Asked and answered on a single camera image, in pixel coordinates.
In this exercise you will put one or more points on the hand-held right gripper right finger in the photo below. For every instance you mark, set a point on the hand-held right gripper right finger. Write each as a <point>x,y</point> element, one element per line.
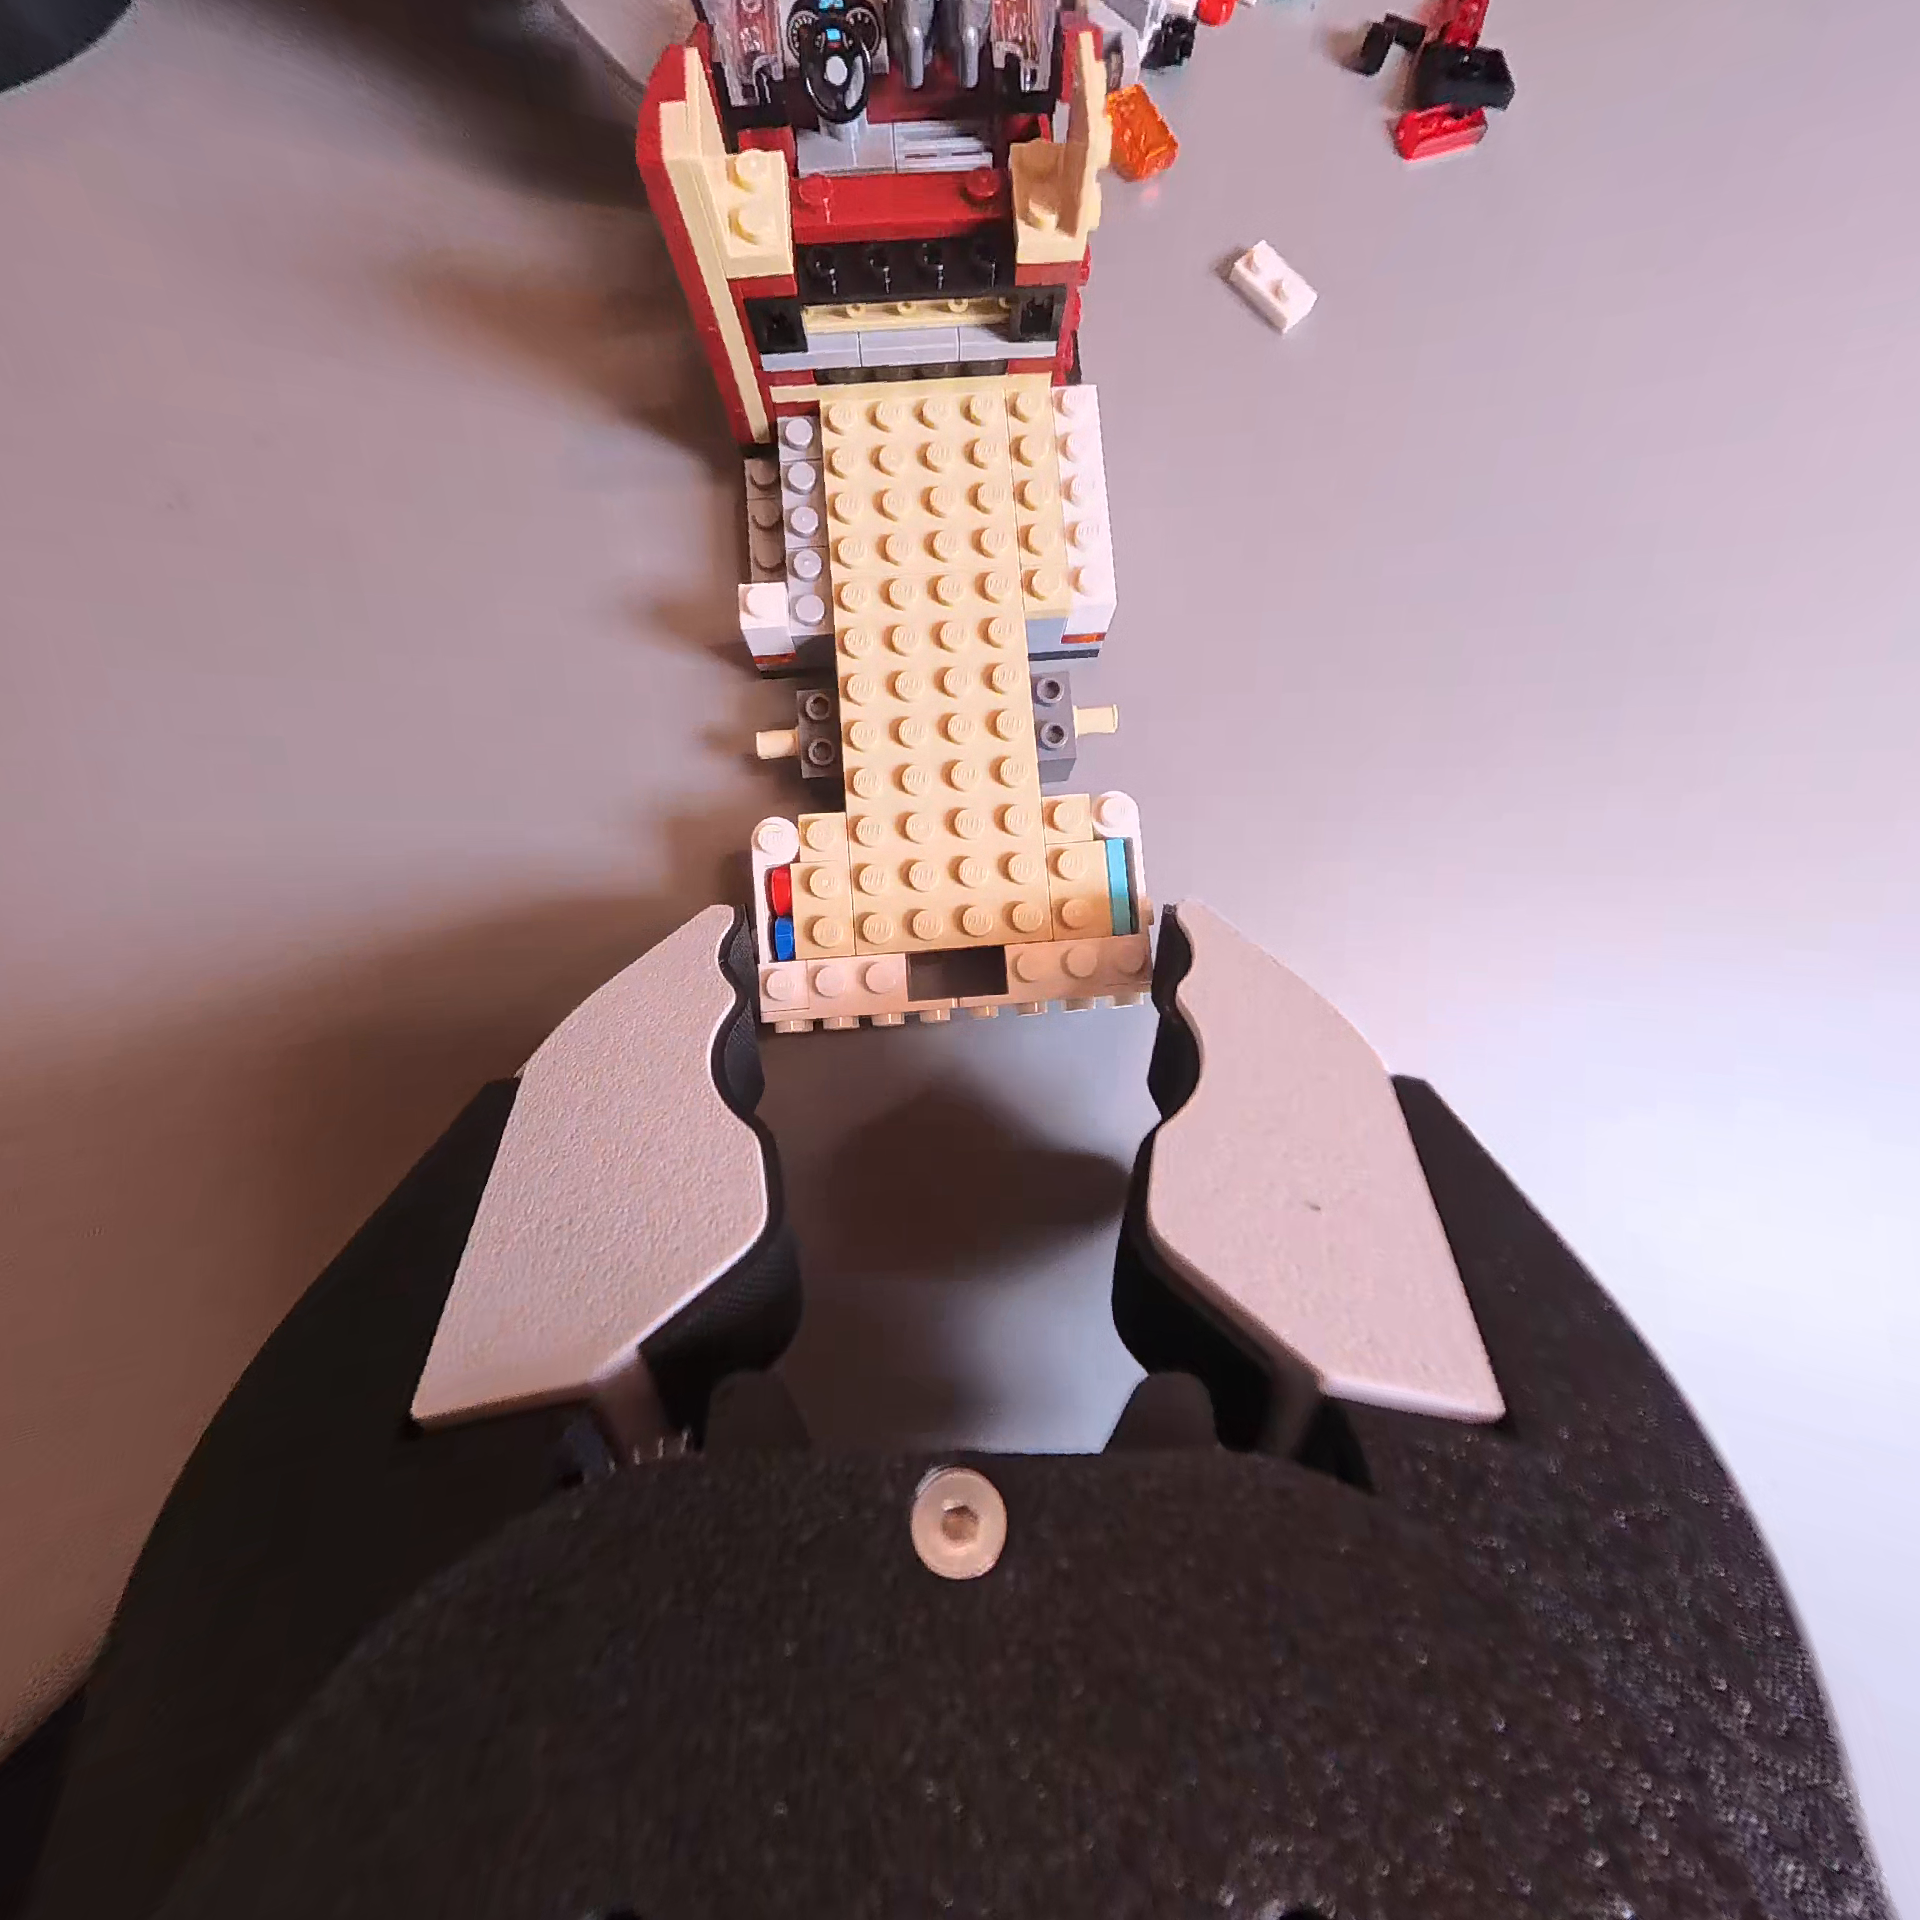
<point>1307,1184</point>

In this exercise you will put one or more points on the grey desk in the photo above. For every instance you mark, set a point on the grey desk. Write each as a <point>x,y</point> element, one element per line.
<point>300,599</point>

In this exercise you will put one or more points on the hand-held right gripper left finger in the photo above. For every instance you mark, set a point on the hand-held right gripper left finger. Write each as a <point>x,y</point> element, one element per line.
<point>615,1184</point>

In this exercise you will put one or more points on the red transparent tile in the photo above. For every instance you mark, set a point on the red transparent tile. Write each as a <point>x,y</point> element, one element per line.
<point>1478,12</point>
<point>1440,133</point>

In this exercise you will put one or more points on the pile of small grey bricks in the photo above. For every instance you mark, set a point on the pile of small grey bricks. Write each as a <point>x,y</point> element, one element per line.
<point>1162,30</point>

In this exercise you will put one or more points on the white small brick plate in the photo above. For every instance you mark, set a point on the white small brick plate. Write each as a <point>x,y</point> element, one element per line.
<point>1271,285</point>

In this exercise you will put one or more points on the red toy brick truck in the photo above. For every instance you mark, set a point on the red toy brick truck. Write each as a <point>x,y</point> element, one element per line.
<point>931,630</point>

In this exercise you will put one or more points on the black clip brick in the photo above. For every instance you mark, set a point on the black clip brick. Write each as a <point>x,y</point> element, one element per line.
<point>1389,43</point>

